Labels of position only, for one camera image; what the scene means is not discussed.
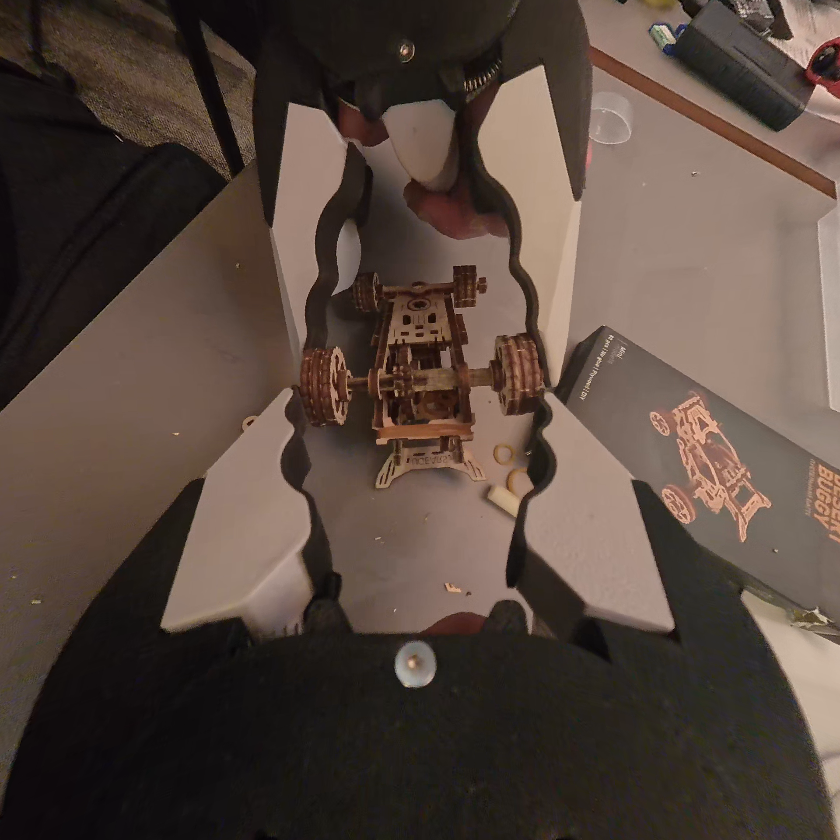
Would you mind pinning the orange rubber band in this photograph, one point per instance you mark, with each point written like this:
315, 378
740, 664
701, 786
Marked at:
495, 454
508, 482

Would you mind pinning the person's black clothing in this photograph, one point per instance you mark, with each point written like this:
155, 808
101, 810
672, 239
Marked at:
79, 229

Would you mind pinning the small blue device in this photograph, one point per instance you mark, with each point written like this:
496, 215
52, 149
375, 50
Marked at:
666, 34

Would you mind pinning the clear plastic piece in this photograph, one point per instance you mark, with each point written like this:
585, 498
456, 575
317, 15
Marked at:
610, 118

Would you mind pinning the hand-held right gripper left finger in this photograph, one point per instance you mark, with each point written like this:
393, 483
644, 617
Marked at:
243, 525

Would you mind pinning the black model kit box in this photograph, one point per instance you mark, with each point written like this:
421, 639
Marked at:
689, 459

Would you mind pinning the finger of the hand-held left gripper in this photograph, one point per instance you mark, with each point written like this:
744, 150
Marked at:
295, 197
538, 164

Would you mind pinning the pale wax cylinder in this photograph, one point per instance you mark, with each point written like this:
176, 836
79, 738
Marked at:
502, 500

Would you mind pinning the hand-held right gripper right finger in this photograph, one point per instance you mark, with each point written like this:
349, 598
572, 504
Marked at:
590, 525

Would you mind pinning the person's left hand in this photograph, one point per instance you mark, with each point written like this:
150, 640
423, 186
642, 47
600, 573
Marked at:
453, 210

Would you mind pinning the wooden buggy model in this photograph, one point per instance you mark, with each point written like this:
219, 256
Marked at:
420, 341

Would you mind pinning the red tool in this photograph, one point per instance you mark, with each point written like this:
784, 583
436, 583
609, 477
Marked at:
828, 72

